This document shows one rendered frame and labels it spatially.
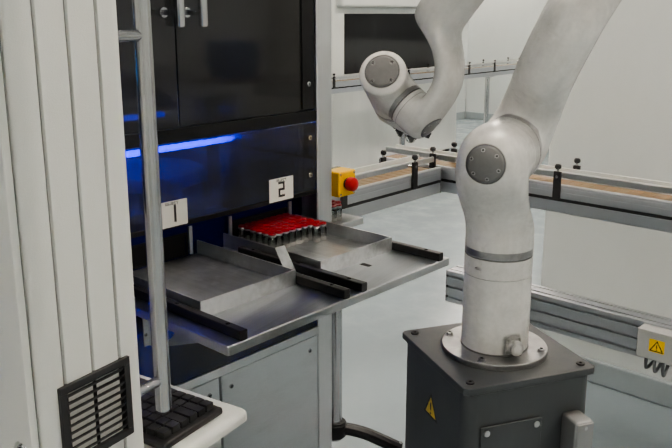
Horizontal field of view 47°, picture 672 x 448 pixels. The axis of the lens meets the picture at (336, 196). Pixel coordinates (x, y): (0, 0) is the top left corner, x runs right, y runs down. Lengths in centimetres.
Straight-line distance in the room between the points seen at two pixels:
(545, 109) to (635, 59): 171
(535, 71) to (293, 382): 122
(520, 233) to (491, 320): 16
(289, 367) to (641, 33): 175
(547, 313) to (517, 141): 149
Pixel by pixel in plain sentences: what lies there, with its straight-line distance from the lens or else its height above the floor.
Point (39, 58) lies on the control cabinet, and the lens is 96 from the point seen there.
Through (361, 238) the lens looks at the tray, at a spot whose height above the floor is 89.
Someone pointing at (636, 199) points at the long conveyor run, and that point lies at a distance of 245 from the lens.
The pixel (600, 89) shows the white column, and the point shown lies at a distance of 312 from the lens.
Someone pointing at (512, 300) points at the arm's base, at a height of 98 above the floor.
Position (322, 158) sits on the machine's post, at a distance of 209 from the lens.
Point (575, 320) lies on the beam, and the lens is 267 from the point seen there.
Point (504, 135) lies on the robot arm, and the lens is 127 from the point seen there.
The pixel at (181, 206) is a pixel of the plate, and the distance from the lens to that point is 179.
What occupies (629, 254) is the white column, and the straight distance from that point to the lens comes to 317.
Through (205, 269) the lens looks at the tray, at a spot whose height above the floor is 88.
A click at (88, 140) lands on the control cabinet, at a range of 101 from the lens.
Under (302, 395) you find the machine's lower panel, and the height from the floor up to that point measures 41.
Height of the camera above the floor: 146
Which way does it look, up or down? 13 degrees down
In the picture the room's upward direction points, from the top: straight up
